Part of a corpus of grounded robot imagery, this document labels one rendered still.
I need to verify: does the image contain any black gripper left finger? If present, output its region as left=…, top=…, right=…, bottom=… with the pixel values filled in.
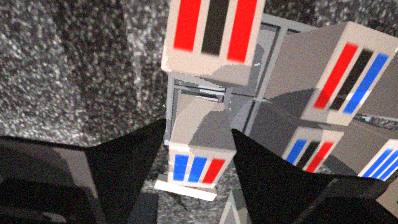
left=0, top=118, right=166, bottom=224

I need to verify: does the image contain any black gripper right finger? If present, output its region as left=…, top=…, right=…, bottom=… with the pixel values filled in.
left=231, top=129, right=389, bottom=224

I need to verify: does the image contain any white flat bar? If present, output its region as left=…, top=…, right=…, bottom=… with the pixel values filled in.
left=154, top=174, right=217, bottom=201

